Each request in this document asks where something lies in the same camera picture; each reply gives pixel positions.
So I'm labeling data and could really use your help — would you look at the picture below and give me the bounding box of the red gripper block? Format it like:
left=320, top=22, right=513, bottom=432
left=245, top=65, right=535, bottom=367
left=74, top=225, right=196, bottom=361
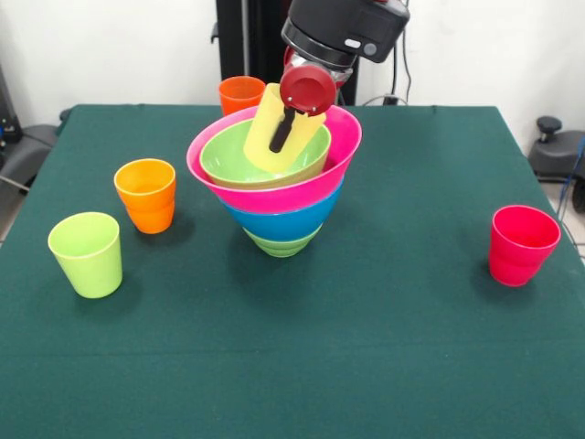
left=268, top=48, right=338, bottom=154

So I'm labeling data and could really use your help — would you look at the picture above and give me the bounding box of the yellow plastic cup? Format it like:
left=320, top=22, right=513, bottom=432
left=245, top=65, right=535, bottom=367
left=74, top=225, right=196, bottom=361
left=243, top=82, right=328, bottom=176

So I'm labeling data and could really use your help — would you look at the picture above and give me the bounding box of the large green plastic bowl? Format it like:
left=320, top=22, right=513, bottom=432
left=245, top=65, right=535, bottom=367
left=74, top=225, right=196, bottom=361
left=199, top=119, right=333, bottom=189

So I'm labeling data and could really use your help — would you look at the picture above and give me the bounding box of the large pink plastic bowl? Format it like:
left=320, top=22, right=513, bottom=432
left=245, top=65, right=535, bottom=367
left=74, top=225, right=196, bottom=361
left=186, top=103, right=364, bottom=216

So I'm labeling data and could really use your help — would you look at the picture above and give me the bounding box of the blue plastic bowl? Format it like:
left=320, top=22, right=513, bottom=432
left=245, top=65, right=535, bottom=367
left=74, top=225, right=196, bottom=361
left=221, top=176, right=344, bottom=242

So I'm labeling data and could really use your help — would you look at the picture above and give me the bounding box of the small green plastic bowl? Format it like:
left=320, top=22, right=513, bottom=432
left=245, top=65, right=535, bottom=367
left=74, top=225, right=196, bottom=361
left=241, top=226, right=324, bottom=259

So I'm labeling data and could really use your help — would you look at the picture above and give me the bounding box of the light green plastic cup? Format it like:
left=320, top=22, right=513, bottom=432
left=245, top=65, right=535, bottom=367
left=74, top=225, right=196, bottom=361
left=48, top=211, right=123, bottom=300

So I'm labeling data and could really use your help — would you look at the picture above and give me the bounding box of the red-orange plastic cup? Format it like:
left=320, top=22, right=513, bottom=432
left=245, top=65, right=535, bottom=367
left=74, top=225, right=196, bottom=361
left=218, top=76, right=268, bottom=117

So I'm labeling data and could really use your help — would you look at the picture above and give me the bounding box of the orange plastic cup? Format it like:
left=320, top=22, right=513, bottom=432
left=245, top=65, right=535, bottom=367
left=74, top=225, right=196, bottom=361
left=113, top=158, right=177, bottom=235

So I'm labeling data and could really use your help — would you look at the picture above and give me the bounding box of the dark green tablecloth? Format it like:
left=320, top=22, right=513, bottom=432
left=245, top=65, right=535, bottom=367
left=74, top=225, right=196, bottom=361
left=0, top=103, right=585, bottom=439

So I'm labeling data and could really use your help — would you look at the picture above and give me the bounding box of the grey rounded base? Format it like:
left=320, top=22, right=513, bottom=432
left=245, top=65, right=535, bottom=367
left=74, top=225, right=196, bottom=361
left=0, top=123, right=59, bottom=188

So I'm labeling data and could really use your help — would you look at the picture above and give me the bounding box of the magenta plastic cup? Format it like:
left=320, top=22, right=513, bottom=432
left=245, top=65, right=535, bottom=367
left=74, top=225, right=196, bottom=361
left=488, top=205, right=562, bottom=288

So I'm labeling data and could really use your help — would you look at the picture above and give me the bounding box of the grey base with black knob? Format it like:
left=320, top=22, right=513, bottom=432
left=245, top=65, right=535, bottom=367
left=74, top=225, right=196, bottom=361
left=529, top=116, right=585, bottom=184

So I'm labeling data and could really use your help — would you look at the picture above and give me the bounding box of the black equipment box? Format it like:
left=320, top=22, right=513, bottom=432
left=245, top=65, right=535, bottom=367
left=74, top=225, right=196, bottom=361
left=0, top=63, right=22, bottom=143

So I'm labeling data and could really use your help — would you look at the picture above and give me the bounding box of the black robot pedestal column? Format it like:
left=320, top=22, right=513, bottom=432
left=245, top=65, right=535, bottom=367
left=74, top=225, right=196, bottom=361
left=210, top=0, right=370, bottom=106

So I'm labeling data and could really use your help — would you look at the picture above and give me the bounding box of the grey wall socket plug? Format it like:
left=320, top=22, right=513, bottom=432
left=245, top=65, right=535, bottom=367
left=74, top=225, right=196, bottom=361
left=365, top=94, right=409, bottom=106

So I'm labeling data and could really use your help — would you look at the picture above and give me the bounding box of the black wall cable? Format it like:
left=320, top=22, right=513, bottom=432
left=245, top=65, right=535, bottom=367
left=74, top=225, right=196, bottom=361
left=394, top=0, right=412, bottom=104

